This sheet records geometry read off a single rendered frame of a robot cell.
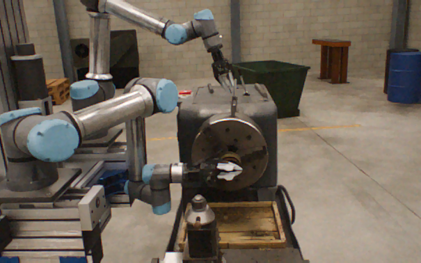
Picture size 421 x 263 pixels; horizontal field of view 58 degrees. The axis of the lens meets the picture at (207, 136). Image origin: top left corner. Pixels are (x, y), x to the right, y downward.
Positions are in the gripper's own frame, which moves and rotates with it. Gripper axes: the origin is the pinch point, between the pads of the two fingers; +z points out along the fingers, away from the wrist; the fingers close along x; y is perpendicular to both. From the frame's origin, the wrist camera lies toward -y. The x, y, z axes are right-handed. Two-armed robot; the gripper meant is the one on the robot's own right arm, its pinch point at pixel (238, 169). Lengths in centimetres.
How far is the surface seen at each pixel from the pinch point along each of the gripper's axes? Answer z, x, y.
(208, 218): -8.8, 5.3, 45.8
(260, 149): 9.1, 3.7, -11.0
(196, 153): -16.8, 1.6, -14.9
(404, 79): 311, -64, -571
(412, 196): 161, -108, -192
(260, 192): 10.0, -21.5, -25.3
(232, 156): -2.3, 3.9, -3.3
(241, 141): 1.8, 6.1, -14.9
